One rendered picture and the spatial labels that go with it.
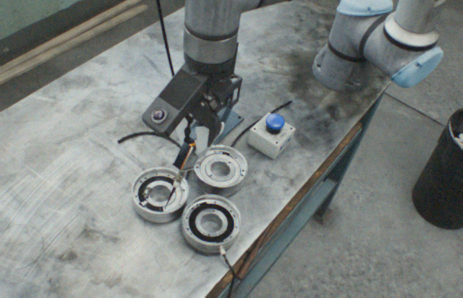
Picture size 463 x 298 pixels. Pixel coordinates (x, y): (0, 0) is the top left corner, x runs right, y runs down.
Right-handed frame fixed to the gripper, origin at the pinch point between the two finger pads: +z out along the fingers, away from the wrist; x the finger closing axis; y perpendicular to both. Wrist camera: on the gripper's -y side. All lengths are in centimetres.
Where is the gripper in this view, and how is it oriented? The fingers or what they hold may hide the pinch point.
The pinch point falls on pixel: (191, 149)
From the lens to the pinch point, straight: 80.1
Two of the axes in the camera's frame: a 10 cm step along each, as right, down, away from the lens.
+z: -1.1, 6.6, 7.4
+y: 5.9, -5.5, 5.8
